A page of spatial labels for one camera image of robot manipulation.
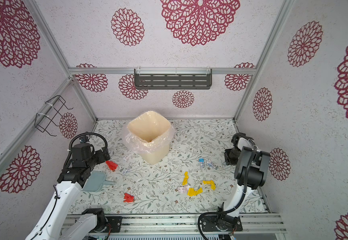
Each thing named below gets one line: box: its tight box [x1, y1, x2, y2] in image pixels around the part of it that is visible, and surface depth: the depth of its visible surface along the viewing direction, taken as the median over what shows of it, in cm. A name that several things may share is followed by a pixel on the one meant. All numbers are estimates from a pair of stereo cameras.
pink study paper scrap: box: [178, 185, 189, 194], surface depth 85 cm
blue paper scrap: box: [198, 157, 216, 169], surface depth 98 cm
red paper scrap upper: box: [105, 160, 118, 171], surface depth 96 cm
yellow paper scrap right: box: [202, 180, 217, 191], surface depth 88 cm
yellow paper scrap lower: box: [187, 187, 203, 197], surface depth 85 cm
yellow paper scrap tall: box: [182, 171, 190, 186], surface depth 91 cm
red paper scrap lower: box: [123, 192, 135, 203], surface depth 83 cm
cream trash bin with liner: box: [124, 110, 175, 165], surface depth 84 cm
